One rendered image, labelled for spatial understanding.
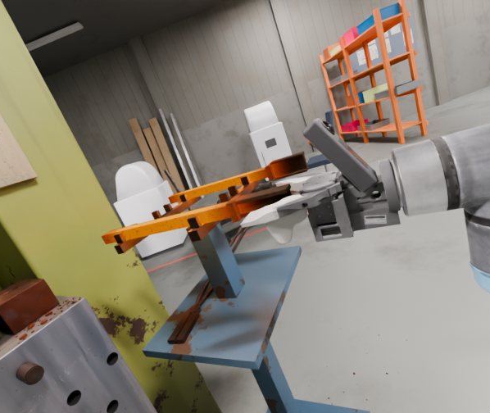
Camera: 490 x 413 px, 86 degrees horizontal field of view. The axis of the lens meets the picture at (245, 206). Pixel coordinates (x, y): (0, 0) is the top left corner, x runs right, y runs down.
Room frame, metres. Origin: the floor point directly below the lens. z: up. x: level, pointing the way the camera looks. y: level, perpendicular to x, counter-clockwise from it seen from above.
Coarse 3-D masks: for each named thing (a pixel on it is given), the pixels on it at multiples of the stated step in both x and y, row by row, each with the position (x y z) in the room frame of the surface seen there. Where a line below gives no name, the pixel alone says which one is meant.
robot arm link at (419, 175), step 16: (416, 144) 0.31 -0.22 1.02; (432, 144) 0.29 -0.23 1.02; (400, 160) 0.30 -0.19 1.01; (416, 160) 0.28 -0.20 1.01; (432, 160) 0.28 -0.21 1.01; (400, 176) 0.29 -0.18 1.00; (416, 176) 0.28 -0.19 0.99; (432, 176) 0.27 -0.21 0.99; (400, 192) 0.29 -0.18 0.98; (416, 192) 0.28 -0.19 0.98; (432, 192) 0.27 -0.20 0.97; (416, 208) 0.28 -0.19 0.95; (432, 208) 0.28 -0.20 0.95
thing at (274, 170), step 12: (288, 156) 0.63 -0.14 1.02; (300, 156) 0.60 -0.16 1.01; (264, 168) 0.66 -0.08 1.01; (276, 168) 0.63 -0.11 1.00; (288, 168) 0.62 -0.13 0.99; (300, 168) 0.61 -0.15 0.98; (228, 180) 0.69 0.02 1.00; (240, 180) 0.68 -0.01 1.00; (252, 180) 0.66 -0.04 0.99; (180, 192) 0.81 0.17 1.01; (192, 192) 0.76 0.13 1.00; (204, 192) 0.74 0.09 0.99
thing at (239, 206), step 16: (256, 192) 0.43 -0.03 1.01; (272, 192) 0.39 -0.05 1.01; (288, 192) 0.39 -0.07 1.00; (208, 208) 0.46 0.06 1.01; (224, 208) 0.43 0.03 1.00; (240, 208) 0.43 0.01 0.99; (256, 208) 0.41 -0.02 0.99; (144, 224) 0.54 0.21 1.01; (160, 224) 0.50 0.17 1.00; (176, 224) 0.48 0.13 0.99; (112, 240) 0.58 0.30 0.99
